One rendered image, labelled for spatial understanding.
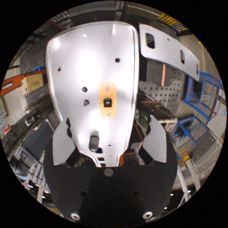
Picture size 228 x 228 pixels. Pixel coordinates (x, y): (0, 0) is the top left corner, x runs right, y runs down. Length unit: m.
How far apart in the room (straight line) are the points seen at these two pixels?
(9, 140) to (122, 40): 0.31
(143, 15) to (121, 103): 0.25
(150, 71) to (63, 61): 0.20
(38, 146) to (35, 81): 0.60
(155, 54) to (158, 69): 0.05
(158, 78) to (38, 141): 0.81
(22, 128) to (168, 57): 0.38
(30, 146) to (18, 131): 0.50
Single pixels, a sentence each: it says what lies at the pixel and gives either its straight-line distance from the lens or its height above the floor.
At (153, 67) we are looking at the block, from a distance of 0.21.
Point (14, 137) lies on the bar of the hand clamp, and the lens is 0.21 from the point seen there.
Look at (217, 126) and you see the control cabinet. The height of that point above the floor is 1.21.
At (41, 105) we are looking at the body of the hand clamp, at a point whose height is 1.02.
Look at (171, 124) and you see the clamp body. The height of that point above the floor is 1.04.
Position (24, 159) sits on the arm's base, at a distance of 0.74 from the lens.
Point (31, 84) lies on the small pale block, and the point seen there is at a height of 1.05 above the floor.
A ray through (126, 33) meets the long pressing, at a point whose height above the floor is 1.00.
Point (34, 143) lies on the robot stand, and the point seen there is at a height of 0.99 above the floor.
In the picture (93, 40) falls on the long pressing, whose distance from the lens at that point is 0.18.
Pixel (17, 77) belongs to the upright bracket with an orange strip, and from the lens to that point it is 0.22.
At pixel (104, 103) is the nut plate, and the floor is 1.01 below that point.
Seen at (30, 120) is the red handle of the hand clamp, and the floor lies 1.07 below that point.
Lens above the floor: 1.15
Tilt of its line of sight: 59 degrees down
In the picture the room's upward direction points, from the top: 175 degrees clockwise
